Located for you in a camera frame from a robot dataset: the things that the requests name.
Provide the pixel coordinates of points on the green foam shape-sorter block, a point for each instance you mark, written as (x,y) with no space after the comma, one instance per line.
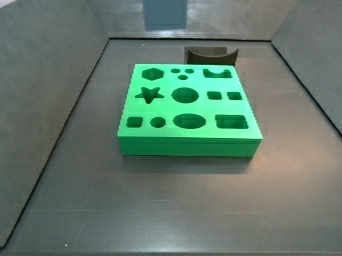
(187,110)

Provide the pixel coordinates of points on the blue-grey panel on back wall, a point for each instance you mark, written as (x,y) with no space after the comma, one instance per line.
(165,14)

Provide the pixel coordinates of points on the dark curved foam piece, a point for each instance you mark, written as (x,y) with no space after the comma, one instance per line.
(210,56)

